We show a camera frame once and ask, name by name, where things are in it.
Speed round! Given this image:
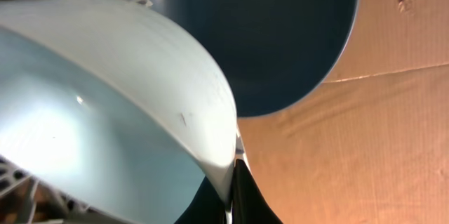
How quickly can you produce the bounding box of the dark blue plate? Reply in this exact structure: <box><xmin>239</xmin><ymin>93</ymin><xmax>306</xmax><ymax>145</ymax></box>
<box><xmin>151</xmin><ymin>0</ymin><xmax>358</xmax><ymax>117</ymax></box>

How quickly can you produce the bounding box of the grey plastic dishwasher rack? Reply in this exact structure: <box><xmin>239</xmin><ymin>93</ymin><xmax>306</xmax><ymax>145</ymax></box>
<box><xmin>0</xmin><ymin>155</ymin><xmax>106</xmax><ymax>224</ymax></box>

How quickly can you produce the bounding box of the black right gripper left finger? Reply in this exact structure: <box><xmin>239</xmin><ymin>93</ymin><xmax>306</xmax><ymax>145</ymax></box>
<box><xmin>175</xmin><ymin>177</ymin><xmax>227</xmax><ymax>224</ymax></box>

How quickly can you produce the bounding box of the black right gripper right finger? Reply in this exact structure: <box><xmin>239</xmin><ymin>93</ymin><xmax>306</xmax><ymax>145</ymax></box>
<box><xmin>232</xmin><ymin>159</ymin><xmax>282</xmax><ymax>224</ymax></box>

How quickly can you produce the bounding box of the brown cardboard box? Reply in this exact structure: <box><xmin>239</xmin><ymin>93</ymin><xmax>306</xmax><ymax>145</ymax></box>
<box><xmin>239</xmin><ymin>0</ymin><xmax>448</xmax><ymax>223</ymax></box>

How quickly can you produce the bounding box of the light blue bowl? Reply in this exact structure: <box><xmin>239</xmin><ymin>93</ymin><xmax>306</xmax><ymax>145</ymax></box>
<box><xmin>1</xmin><ymin>0</ymin><xmax>237</xmax><ymax>223</ymax></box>

